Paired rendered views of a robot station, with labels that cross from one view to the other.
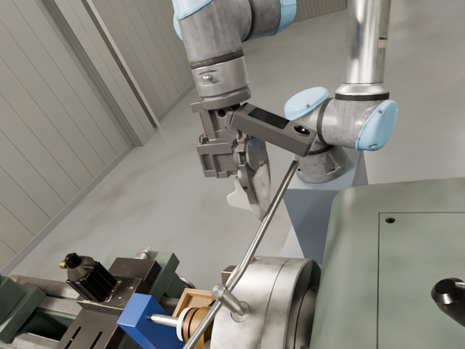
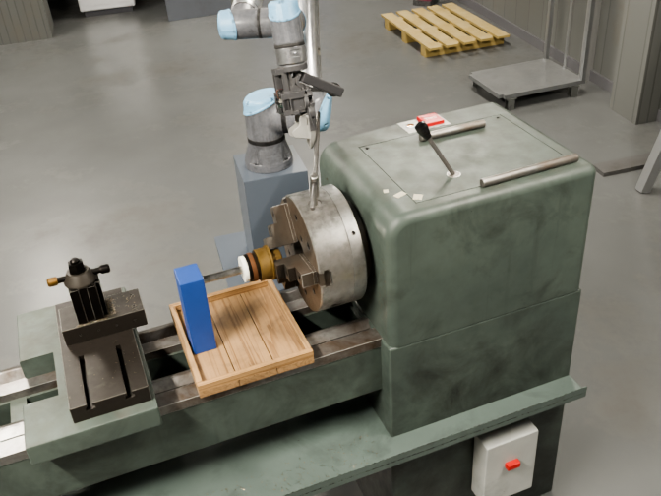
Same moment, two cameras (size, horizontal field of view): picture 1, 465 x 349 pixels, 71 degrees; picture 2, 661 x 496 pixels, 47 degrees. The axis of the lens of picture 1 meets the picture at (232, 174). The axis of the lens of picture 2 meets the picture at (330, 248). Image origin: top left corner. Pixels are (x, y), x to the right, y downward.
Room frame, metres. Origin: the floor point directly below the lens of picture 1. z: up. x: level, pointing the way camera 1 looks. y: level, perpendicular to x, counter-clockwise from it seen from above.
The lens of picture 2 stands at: (-0.68, 1.37, 2.17)
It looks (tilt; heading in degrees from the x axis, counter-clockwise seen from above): 33 degrees down; 307
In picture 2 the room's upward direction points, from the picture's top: 4 degrees counter-clockwise
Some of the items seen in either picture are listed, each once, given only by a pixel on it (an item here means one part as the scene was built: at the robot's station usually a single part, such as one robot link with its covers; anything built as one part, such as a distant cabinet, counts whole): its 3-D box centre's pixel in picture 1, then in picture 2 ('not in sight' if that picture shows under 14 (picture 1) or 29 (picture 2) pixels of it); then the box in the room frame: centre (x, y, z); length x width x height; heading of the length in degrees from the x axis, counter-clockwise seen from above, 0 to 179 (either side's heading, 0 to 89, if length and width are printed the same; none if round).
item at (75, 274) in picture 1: (78, 266); (79, 275); (0.74, 0.51, 1.13); 0.08 x 0.08 x 0.03
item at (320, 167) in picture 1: (317, 152); (268, 148); (0.75, -0.25, 1.15); 0.15 x 0.15 x 0.10
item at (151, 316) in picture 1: (167, 320); (222, 275); (0.49, 0.27, 1.08); 0.13 x 0.07 x 0.07; 56
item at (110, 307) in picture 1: (112, 294); (102, 316); (0.73, 0.49, 1.00); 0.20 x 0.10 x 0.05; 56
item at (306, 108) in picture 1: (311, 117); (266, 113); (0.74, -0.25, 1.27); 0.13 x 0.12 x 0.14; 32
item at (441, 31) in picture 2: not in sight; (442, 30); (2.37, -4.58, 0.05); 1.12 x 0.77 x 0.11; 140
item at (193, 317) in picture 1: (207, 328); (264, 264); (0.43, 0.18, 1.08); 0.09 x 0.09 x 0.09; 56
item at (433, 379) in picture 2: not in sight; (444, 380); (0.14, -0.28, 0.43); 0.60 x 0.48 x 0.86; 56
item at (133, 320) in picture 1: (156, 332); (195, 309); (0.54, 0.34, 1.00); 0.08 x 0.06 x 0.23; 146
